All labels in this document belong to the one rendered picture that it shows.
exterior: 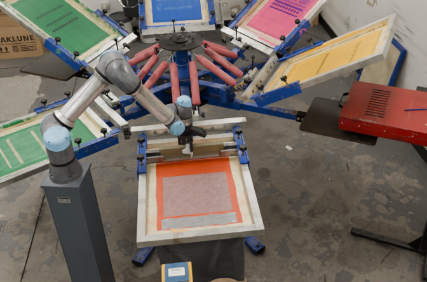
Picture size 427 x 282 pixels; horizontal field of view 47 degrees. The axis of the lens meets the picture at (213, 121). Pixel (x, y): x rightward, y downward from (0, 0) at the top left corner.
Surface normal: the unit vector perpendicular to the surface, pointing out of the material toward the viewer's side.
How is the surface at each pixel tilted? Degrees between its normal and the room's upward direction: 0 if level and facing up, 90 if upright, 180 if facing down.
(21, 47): 90
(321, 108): 0
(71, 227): 90
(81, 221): 90
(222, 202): 0
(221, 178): 0
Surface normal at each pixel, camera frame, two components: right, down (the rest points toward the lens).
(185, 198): -0.04, -0.83
